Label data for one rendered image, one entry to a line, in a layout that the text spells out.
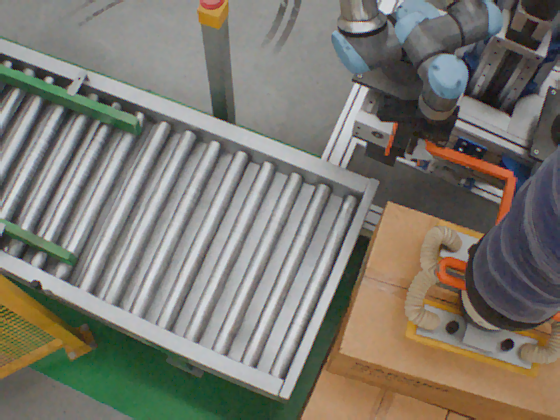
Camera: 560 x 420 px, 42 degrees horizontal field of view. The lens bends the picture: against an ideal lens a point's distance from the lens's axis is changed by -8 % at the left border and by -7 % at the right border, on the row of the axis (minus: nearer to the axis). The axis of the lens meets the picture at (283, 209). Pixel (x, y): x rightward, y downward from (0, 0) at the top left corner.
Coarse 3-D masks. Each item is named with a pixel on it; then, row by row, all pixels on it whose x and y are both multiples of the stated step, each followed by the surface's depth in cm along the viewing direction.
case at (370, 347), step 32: (384, 224) 193; (416, 224) 193; (384, 256) 191; (416, 256) 191; (384, 288) 188; (352, 320) 186; (384, 320) 186; (352, 352) 183; (384, 352) 183; (416, 352) 183; (448, 352) 183; (384, 384) 210; (416, 384) 193; (448, 384) 181; (480, 384) 181; (512, 384) 181; (544, 384) 181; (480, 416) 214; (512, 416) 196; (544, 416) 181
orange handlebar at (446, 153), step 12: (432, 144) 173; (444, 156) 173; (456, 156) 173; (468, 156) 173; (480, 168) 172; (492, 168) 172; (504, 180) 173; (504, 192) 171; (504, 204) 169; (444, 264) 165; (456, 264) 165; (444, 276) 164
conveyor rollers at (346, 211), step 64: (0, 128) 243; (64, 192) 237; (128, 192) 236; (192, 192) 237; (256, 192) 237; (320, 192) 237; (128, 256) 230; (192, 256) 231; (256, 256) 231; (320, 256) 232; (192, 320) 225
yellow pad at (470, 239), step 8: (440, 224) 180; (448, 224) 180; (464, 232) 180; (472, 232) 180; (464, 240) 179; (472, 240) 179; (440, 248) 178; (464, 248) 178; (472, 248) 175; (440, 256) 178; (448, 256) 177; (456, 256) 177; (464, 256) 177; (464, 272) 177
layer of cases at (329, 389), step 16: (336, 336) 225; (320, 368) 259; (320, 384) 220; (336, 384) 220; (352, 384) 220; (368, 384) 220; (320, 400) 218; (336, 400) 218; (352, 400) 218; (368, 400) 219; (384, 400) 219; (400, 400) 219; (416, 400) 219; (304, 416) 217; (320, 416) 217; (336, 416) 217; (352, 416) 217; (368, 416) 217; (384, 416) 217; (400, 416) 217; (416, 416) 217; (432, 416) 217; (448, 416) 217; (464, 416) 217
